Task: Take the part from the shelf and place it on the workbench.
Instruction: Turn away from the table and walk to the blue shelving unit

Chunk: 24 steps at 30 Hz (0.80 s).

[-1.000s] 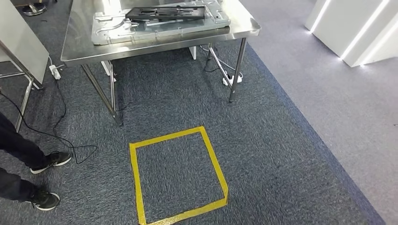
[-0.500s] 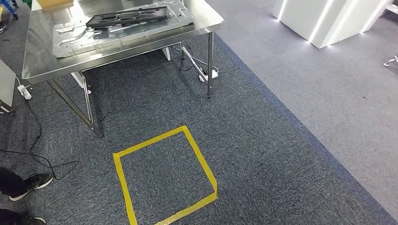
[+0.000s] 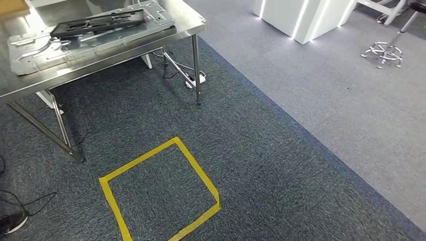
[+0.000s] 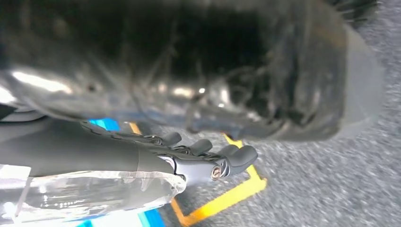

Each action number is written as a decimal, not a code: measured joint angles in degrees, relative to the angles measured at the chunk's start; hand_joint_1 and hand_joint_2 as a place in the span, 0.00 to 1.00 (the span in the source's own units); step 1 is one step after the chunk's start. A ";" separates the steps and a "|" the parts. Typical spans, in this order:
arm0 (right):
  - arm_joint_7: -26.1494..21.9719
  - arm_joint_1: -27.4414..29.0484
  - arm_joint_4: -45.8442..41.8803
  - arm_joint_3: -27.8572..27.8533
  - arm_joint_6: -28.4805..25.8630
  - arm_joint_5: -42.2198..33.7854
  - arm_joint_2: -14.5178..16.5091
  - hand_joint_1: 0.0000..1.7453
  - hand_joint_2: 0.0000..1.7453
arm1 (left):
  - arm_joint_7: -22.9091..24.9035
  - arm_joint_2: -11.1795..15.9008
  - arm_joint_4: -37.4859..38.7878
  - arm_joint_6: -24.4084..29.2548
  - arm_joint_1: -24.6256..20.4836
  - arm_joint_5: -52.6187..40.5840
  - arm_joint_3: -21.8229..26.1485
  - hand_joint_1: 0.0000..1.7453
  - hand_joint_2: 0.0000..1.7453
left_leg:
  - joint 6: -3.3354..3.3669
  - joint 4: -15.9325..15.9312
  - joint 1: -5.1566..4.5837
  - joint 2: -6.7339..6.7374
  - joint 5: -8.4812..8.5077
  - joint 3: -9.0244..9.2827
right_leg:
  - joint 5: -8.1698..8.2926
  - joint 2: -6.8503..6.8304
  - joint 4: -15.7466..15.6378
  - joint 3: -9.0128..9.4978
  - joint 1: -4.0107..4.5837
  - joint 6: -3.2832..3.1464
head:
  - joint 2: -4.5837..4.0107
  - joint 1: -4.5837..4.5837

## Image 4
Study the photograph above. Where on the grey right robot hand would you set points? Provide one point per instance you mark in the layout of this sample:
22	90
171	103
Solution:
78	150

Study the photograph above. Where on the blue wheeled metal cart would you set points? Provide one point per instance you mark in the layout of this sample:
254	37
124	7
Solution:
105	123

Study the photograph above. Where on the yellow floor tape marking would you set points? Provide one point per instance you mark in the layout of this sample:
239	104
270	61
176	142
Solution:
225	197

